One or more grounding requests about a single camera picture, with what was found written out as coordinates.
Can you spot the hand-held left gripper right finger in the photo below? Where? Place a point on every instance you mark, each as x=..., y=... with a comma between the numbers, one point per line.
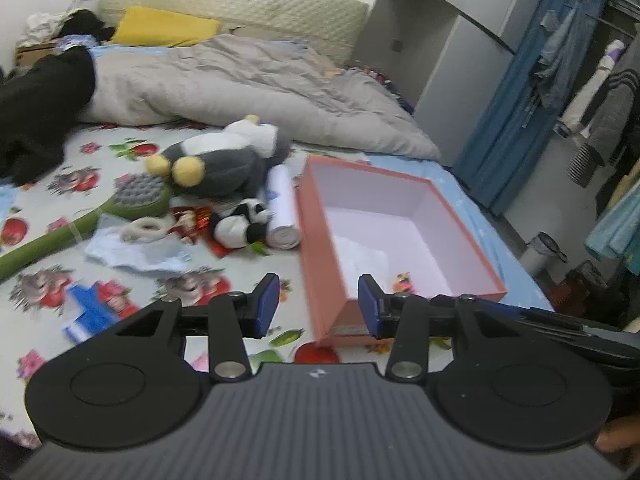
x=369, y=305

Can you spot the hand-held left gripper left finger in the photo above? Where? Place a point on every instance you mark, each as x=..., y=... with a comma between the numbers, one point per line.
x=266, y=305

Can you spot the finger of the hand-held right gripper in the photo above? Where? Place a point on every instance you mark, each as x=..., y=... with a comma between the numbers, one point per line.
x=565, y=321

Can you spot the pink cardboard box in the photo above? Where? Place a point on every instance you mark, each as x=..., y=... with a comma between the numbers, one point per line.
x=320, y=260

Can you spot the dark red snack packet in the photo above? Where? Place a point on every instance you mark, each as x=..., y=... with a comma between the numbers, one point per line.
x=218, y=250

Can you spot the small panda plush toy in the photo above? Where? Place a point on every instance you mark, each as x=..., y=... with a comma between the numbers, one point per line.
x=235, y=227

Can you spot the shiny red packet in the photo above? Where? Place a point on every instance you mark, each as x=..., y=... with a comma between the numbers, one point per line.
x=192, y=220

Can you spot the blue and white packet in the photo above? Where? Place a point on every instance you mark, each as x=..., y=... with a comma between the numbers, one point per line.
x=95, y=310

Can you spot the person's right hand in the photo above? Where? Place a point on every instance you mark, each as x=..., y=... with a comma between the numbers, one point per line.
x=620, y=436

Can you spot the dark red bag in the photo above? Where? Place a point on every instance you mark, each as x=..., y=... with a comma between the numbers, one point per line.
x=585, y=285

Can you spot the grey trash bin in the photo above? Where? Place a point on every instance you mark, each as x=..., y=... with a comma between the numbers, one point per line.
x=542, y=255

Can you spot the hanging teal garment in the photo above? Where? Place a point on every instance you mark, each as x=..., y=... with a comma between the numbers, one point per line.
x=615, y=230

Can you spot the white spray can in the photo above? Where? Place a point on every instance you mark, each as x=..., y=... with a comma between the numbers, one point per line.
x=280, y=200

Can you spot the light blue cloth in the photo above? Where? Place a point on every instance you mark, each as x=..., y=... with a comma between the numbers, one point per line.
x=130, y=255

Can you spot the grey penguin plush toy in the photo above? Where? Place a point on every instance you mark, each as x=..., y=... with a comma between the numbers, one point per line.
x=225, y=165

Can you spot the green massage brush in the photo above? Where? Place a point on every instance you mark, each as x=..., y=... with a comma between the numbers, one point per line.
x=140, y=195

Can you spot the blue curtain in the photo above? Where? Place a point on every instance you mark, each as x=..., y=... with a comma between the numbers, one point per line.
x=500, y=135

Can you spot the grey striped sweater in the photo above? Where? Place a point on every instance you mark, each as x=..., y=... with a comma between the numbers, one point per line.
x=610, y=125

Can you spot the grey duvet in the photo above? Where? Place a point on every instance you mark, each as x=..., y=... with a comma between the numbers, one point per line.
x=250, y=85

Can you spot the hanging white garment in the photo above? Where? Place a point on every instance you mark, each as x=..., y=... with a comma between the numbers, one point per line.
x=590, y=90

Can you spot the printed bedsheet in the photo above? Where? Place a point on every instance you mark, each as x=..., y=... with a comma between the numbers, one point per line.
x=75, y=160

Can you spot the grey wardrobe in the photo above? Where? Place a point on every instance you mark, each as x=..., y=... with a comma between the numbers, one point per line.
x=450, y=60

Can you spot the hanging denim garment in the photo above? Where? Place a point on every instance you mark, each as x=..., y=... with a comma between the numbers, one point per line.
x=555, y=55

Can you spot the yellow pillow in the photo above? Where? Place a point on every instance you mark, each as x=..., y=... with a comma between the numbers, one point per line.
x=160, y=27

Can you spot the beige padded headboard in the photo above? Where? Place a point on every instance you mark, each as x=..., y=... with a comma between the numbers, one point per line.
x=250, y=5

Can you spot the black garment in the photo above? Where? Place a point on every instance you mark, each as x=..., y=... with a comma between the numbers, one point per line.
x=40, y=100

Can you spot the wooden nightstand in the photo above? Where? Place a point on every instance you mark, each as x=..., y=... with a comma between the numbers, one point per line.
x=35, y=55

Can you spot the pile of clothes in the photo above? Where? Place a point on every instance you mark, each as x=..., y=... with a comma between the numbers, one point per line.
x=60, y=25

